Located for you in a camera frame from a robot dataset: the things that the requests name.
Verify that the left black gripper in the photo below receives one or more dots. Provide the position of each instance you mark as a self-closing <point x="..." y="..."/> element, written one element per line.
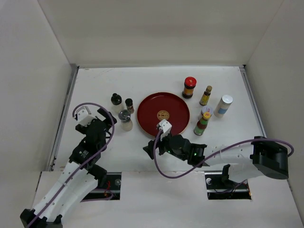
<point x="108" y="117"/>

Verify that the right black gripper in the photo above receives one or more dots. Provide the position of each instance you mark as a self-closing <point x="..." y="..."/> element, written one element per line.
<point x="149" y="148"/>

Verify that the clear lid white spice jar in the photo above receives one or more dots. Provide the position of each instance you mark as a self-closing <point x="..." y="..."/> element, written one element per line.
<point x="125" y="118"/>

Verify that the black cap salt grinder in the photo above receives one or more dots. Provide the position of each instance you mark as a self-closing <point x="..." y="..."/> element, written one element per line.
<point x="117" y="103"/>

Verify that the small dark pepper shaker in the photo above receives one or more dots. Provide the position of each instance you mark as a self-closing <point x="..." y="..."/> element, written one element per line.
<point x="129" y="105"/>

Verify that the green label chili sauce bottle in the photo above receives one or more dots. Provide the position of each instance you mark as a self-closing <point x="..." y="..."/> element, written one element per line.
<point x="202" y="124"/>

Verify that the small yellow label bottle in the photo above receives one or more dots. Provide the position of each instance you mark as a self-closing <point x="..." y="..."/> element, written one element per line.
<point x="205" y="97"/>

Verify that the red lid sauce jar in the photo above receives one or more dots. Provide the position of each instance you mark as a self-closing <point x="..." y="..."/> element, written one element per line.
<point x="189" y="85"/>

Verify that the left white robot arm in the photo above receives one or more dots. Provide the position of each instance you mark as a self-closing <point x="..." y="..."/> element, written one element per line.
<point x="81" y="173"/>

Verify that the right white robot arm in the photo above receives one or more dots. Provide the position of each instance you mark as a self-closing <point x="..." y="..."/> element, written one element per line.
<point x="241" y="161"/>

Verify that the round red lacquer tray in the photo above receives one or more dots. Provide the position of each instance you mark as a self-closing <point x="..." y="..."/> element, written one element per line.
<point x="163" y="106"/>

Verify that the short jar colourful lid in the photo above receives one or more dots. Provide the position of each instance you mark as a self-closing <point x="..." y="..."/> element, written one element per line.
<point x="206" y="108"/>

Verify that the white blue label canister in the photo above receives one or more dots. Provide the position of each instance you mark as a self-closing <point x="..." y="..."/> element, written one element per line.
<point x="223" y="105"/>

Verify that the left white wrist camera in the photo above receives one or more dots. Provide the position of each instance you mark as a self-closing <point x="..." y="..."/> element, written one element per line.
<point x="83" y="116"/>

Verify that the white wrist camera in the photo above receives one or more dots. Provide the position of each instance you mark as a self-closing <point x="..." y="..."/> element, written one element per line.
<point x="165" y="127"/>
<point x="83" y="116"/>

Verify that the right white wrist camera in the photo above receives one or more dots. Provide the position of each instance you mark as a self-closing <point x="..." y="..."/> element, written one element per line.
<point x="165" y="127"/>

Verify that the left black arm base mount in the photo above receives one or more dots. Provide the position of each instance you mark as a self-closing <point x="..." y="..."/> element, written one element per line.
<point x="109" y="189"/>

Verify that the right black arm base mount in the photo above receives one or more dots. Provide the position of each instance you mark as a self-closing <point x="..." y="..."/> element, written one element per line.
<point x="217" y="189"/>

